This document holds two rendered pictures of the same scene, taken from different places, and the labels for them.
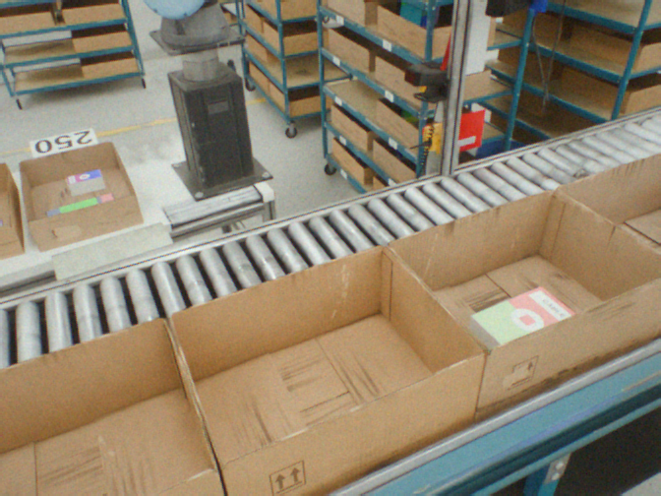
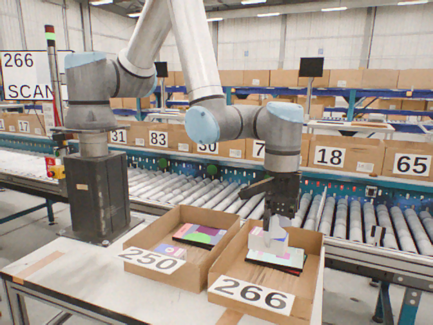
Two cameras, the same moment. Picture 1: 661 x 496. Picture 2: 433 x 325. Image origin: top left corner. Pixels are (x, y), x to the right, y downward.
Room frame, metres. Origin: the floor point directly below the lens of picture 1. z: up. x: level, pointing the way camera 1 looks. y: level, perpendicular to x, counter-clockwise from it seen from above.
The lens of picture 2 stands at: (2.02, 1.51, 1.34)
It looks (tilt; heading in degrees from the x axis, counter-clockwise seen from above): 16 degrees down; 229
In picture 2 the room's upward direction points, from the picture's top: 1 degrees clockwise
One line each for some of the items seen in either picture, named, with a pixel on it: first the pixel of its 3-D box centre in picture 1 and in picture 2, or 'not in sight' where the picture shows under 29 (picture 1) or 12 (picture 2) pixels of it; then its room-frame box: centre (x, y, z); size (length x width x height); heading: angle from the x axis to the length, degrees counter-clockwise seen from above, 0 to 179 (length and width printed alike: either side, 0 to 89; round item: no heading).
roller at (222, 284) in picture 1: (235, 309); (200, 193); (0.99, 0.23, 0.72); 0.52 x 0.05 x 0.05; 24
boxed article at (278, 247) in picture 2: not in sight; (268, 240); (1.42, 1.06, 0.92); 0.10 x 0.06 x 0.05; 113
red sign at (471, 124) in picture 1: (462, 134); (54, 167); (1.61, -0.44, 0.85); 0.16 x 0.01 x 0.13; 114
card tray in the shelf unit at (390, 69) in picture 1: (430, 74); not in sight; (2.30, -0.47, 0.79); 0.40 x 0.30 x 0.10; 25
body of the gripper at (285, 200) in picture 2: not in sight; (282, 191); (1.41, 1.09, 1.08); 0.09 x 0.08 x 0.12; 113
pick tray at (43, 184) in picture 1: (79, 191); (187, 240); (1.46, 0.73, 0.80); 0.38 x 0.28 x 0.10; 25
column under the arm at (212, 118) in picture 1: (212, 126); (99, 191); (1.62, 0.34, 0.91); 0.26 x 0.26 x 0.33; 27
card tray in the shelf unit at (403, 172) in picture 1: (422, 158); not in sight; (2.31, -0.46, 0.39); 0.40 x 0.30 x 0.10; 24
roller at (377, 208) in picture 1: (417, 247); (131, 181); (1.20, -0.25, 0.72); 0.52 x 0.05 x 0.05; 24
